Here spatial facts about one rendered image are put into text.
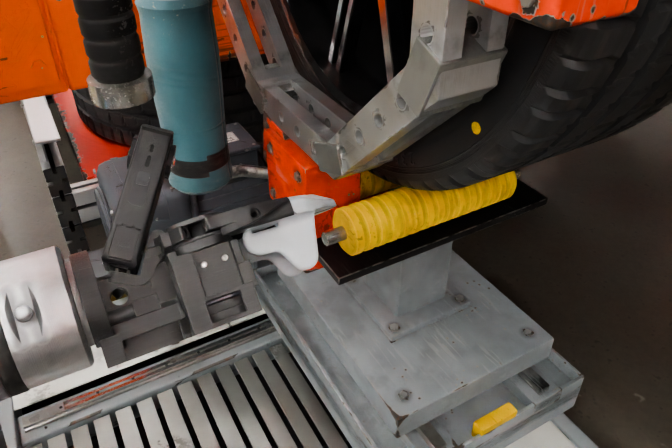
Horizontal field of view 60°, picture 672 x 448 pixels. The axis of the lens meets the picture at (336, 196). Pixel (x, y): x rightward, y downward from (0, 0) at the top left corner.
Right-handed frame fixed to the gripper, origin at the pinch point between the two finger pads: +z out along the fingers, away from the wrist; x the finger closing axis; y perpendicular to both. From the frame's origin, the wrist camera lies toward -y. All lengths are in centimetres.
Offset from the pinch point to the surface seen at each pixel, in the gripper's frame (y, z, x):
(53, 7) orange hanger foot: -48, -12, -43
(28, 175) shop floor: -55, -26, -141
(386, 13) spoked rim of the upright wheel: -18.5, 17.6, -4.7
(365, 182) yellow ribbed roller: -3.9, 16.8, -22.6
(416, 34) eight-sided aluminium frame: -7.9, 7.1, 12.2
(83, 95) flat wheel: -52, -9, -86
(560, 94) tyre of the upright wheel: -0.2, 16.4, 13.6
